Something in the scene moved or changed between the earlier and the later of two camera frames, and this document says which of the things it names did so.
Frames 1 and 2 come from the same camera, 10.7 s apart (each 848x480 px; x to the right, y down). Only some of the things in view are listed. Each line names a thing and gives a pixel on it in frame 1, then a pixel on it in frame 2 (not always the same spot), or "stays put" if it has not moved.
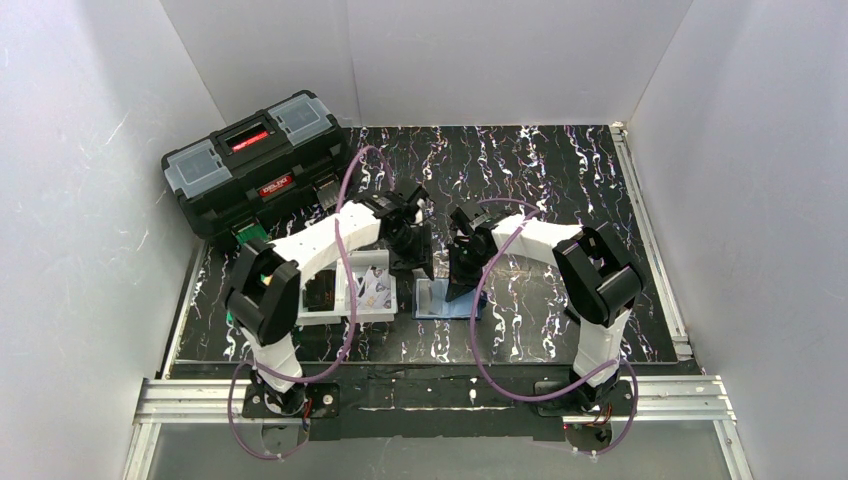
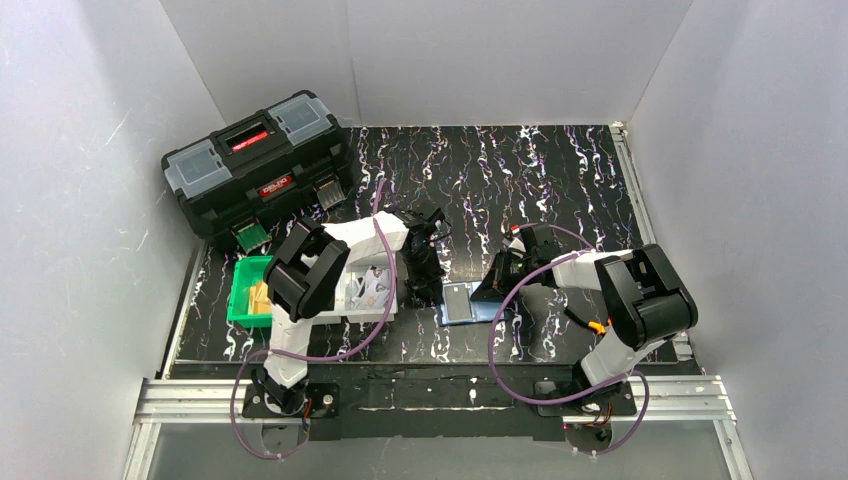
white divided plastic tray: [325, 295] stays put
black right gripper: [463, 269] -> [505, 271]
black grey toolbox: [292, 155] stays put
